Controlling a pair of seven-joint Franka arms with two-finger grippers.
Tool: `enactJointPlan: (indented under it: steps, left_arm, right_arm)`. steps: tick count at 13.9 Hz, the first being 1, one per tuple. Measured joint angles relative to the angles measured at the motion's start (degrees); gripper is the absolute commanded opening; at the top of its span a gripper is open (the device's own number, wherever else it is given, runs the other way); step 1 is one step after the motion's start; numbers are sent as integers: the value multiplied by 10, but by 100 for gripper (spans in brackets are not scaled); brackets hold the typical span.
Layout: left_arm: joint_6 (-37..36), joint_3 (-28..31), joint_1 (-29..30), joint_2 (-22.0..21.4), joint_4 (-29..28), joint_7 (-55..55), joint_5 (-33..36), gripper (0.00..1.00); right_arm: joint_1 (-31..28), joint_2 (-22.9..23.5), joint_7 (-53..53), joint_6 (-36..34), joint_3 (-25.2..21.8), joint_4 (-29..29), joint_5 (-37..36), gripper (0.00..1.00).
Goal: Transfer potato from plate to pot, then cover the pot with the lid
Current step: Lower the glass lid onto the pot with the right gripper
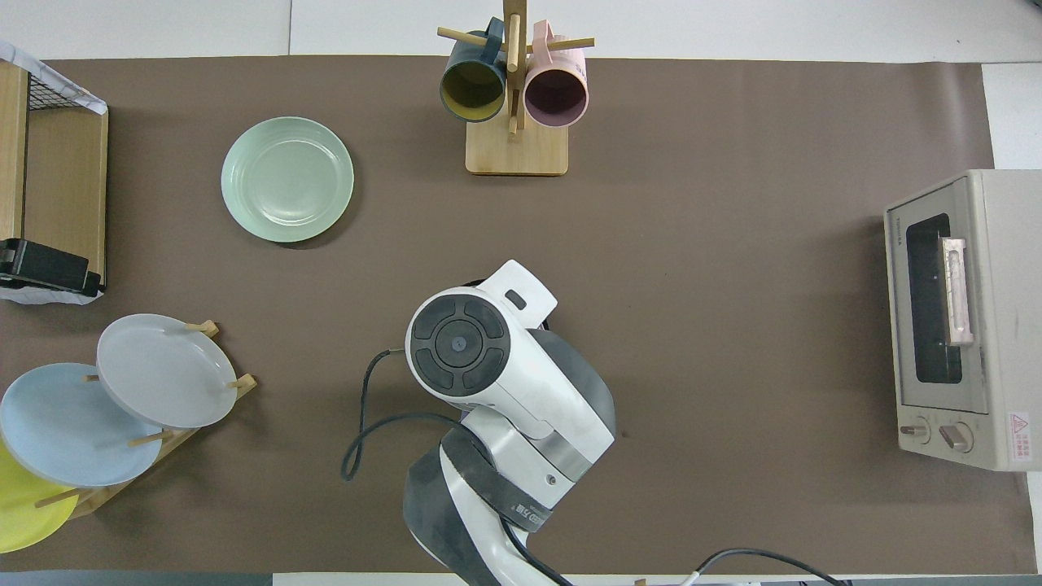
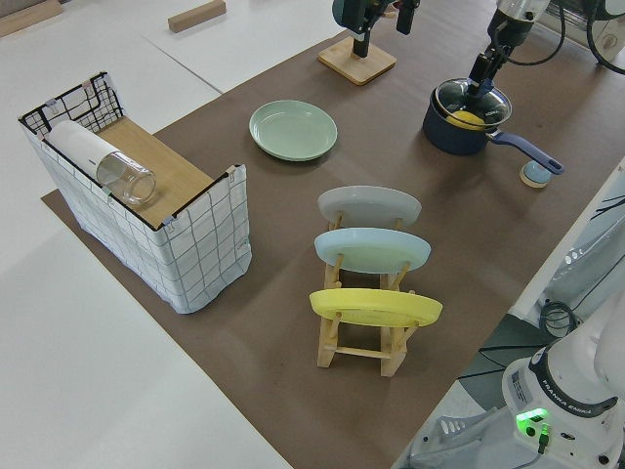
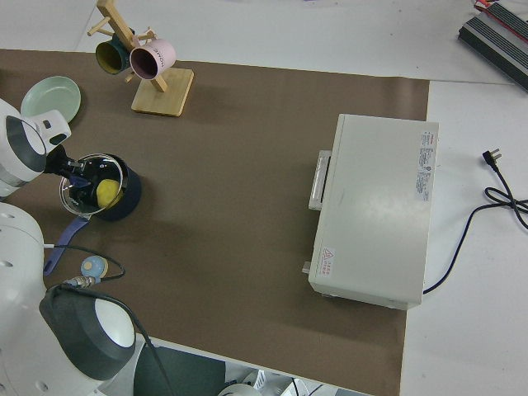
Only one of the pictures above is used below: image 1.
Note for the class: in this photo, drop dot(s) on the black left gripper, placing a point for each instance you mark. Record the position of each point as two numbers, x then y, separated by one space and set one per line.
28 262

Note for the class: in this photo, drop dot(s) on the grey plate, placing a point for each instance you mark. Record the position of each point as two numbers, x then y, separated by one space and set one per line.
163 370

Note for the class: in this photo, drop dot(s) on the light blue plate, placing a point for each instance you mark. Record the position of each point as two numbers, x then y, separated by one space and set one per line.
65 431

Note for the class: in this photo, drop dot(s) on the wooden plate rack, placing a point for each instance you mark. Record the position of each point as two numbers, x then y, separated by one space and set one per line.
98 498

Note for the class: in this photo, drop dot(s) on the pale green plate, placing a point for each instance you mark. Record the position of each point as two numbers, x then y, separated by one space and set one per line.
286 179

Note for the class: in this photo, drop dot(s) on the yellow plate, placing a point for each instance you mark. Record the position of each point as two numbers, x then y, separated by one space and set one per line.
24 513

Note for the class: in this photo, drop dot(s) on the white crumpled sheet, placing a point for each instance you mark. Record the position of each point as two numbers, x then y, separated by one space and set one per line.
32 296
94 104

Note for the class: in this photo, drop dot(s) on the wooden shelf box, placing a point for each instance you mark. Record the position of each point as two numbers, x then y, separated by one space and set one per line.
65 195

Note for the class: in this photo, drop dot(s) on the teal mug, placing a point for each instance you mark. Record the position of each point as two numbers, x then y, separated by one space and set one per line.
472 85

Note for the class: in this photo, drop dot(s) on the wooden mug tree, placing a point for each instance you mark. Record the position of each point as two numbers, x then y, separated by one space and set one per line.
517 155

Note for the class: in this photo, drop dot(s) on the pink ribbed mug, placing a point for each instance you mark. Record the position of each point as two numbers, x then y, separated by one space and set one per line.
556 94

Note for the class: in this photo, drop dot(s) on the brown table mat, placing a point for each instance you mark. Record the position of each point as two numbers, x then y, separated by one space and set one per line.
733 122

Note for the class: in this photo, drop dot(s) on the cream toaster oven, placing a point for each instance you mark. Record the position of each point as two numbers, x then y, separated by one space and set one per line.
1009 325

